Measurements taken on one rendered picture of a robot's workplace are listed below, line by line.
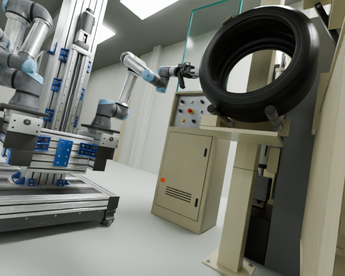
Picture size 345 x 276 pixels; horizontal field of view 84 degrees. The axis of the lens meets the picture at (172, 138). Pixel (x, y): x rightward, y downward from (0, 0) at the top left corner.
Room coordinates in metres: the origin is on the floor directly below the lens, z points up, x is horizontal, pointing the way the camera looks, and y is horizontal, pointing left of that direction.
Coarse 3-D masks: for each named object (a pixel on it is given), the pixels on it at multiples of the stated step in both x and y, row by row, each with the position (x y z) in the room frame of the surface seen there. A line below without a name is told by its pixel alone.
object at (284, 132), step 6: (234, 120) 1.25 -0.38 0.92; (282, 120) 1.09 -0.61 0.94; (288, 120) 1.07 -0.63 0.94; (234, 126) 1.24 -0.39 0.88; (240, 126) 1.22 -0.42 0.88; (246, 126) 1.20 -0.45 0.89; (252, 126) 1.18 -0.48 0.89; (258, 126) 1.16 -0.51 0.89; (264, 126) 1.14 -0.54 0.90; (270, 126) 1.12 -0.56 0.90; (282, 126) 1.08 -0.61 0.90; (288, 126) 1.07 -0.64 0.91; (282, 132) 1.08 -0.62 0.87; (288, 132) 1.07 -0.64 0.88
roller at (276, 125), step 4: (268, 108) 0.82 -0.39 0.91; (272, 108) 0.81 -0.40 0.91; (268, 112) 0.82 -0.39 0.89; (272, 112) 0.81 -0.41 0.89; (276, 112) 0.83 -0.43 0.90; (268, 116) 0.84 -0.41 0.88; (272, 116) 0.84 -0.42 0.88; (276, 116) 0.86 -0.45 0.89; (272, 120) 0.90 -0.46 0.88; (276, 120) 0.91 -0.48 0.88; (272, 124) 0.98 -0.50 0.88; (276, 124) 0.97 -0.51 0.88; (280, 124) 1.02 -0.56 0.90; (276, 128) 1.04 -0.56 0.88; (280, 128) 1.07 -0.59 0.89
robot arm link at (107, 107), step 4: (100, 100) 1.45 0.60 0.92; (104, 100) 1.44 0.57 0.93; (108, 100) 1.45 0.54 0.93; (112, 100) 1.49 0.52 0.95; (100, 104) 1.44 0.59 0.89; (104, 104) 1.44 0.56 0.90; (108, 104) 1.46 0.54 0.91; (112, 104) 1.48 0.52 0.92; (100, 108) 1.44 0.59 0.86; (104, 108) 1.44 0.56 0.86; (108, 108) 1.46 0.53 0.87; (112, 108) 1.49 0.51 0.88; (116, 108) 1.52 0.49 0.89; (96, 112) 1.46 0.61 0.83; (100, 112) 1.44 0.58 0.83; (104, 112) 1.45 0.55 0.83; (108, 112) 1.47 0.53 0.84; (112, 112) 1.50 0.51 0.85; (116, 112) 1.52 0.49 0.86; (112, 116) 1.54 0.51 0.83
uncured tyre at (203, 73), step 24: (240, 24) 0.95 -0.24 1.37; (264, 24) 1.02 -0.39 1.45; (288, 24) 0.81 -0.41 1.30; (312, 24) 0.78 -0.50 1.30; (216, 48) 1.13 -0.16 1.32; (240, 48) 1.19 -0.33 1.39; (264, 48) 1.13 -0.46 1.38; (288, 48) 1.04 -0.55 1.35; (312, 48) 0.76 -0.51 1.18; (216, 72) 1.24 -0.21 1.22; (288, 72) 0.79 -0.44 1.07; (312, 72) 0.79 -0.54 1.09; (216, 96) 0.97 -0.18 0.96; (240, 96) 0.89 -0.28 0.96; (264, 96) 0.84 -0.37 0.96; (288, 96) 0.82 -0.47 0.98; (240, 120) 1.09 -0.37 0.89; (264, 120) 1.02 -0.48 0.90
